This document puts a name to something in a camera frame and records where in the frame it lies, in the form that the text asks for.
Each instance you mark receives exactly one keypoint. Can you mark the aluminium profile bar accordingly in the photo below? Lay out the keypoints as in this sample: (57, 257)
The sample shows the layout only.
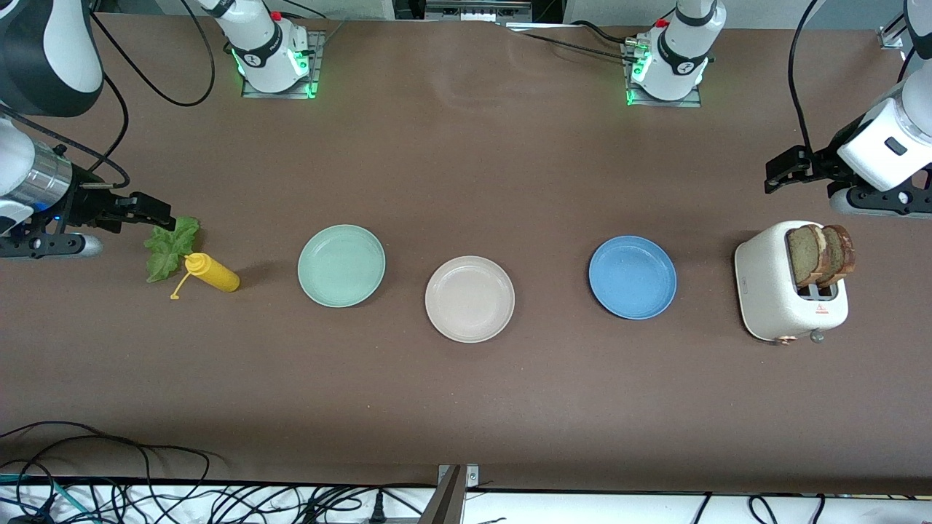
(890, 38)

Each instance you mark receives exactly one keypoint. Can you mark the green lettuce leaf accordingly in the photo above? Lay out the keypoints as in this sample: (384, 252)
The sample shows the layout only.
(164, 255)

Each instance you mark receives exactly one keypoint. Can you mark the grey metal beam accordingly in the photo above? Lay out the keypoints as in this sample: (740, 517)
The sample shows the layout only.
(444, 502)

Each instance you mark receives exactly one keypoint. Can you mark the grey metal frame rail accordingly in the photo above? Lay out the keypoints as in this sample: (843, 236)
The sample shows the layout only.
(473, 11)

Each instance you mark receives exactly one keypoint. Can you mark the white two-slot toaster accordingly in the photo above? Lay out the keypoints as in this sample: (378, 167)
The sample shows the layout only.
(764, 284)

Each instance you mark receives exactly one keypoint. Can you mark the brown toasted bread slice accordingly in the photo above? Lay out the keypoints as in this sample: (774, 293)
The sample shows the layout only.
(843, 251)
(803, 255)

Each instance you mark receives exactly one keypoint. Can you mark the beige plate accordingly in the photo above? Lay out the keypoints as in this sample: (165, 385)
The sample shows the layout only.
(470, 299)

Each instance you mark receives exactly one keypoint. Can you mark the mint green plate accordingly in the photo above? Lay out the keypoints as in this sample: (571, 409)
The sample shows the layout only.
(341, 266)

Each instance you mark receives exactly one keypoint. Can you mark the yellow mustard squeeze bottle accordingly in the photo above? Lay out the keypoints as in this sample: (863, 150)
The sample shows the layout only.
(215, 275)

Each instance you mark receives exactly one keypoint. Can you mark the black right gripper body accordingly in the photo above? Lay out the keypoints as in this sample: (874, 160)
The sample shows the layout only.
(81, 204)

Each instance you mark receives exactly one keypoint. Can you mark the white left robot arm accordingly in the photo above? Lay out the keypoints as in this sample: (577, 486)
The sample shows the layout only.
(681, 65)

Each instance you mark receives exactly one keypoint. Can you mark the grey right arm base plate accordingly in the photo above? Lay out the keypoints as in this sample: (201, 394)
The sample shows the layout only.
(317, 51)

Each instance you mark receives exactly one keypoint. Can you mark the grey left arm base plate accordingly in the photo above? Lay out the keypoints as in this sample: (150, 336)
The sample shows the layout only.
(688, 102)

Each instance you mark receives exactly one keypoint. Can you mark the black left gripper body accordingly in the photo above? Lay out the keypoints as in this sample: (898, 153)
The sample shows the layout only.
(824, 161)

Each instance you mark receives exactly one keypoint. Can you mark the black power plug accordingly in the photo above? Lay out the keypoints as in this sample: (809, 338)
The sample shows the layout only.
(377, 508)

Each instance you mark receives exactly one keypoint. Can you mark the blue plate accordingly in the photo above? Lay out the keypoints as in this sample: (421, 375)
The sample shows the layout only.
(632, 277)

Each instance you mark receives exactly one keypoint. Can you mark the small silver table bracket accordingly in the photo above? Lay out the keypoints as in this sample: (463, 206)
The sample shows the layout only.
(470, 474)

